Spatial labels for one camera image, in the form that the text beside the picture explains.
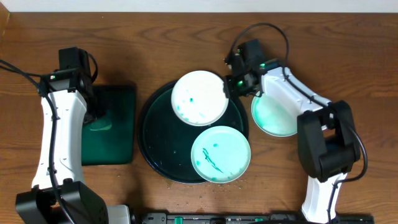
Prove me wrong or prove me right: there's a green sponge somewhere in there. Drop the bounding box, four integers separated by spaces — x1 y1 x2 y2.
88 121 113 131

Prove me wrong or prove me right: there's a round black tray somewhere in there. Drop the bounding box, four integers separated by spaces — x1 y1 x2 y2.
137 80 249 184

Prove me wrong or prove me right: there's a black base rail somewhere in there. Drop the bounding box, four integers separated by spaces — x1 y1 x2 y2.
135 212 375 224

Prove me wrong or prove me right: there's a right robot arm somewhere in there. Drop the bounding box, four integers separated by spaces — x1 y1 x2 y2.
224 39 368 223

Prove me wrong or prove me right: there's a light green plate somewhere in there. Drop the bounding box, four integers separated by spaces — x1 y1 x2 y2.
251 93 297 137
190 126 251 184

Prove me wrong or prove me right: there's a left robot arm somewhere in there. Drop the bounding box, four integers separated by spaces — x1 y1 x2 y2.
16 47 132 223

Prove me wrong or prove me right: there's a white plate with green stains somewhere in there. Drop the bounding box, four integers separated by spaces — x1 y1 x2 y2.
171 70 229 126

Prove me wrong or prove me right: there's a rectangular black tray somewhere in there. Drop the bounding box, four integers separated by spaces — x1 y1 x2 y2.
81 85 136 166

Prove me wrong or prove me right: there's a light green plate front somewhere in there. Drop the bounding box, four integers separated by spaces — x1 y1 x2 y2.
190 126 251 184

